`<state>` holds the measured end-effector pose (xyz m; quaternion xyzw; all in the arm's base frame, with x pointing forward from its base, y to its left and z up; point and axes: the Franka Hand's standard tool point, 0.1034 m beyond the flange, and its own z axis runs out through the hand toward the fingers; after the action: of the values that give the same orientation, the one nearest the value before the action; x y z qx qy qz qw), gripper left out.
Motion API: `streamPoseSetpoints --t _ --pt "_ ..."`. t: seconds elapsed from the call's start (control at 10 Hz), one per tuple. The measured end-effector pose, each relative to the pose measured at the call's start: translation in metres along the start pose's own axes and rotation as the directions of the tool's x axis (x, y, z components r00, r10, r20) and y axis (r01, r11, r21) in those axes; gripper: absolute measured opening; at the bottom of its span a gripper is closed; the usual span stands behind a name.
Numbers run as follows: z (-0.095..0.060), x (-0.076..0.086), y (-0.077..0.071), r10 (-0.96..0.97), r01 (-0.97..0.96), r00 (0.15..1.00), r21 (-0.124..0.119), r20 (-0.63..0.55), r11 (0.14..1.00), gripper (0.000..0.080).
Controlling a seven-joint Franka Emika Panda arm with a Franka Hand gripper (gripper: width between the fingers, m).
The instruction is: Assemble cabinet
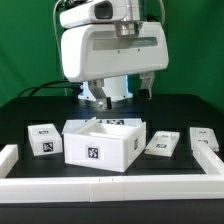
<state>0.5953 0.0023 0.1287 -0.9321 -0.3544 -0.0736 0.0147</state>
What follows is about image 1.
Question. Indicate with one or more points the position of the flat white tagged base plate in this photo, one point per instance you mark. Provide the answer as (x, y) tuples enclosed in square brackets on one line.
[(73, 125)]

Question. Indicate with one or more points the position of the small white tagged box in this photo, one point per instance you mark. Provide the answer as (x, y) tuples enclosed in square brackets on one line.
[(44, 139)]

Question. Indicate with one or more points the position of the white cabinet door panel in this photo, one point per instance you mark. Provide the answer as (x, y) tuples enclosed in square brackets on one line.
[(162, 143), (206, 135)]

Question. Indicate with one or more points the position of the white cabinet body box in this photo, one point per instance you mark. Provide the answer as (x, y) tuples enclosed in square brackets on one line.
[(104, 146)]

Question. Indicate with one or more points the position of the white U-shaped fence frame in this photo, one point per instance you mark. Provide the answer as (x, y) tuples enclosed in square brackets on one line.
[(208, 185)]

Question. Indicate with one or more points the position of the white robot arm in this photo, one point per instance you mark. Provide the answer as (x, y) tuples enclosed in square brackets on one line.
[(126, 15)]

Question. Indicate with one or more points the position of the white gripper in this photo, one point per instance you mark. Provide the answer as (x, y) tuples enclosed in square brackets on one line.
[(94, 52)]

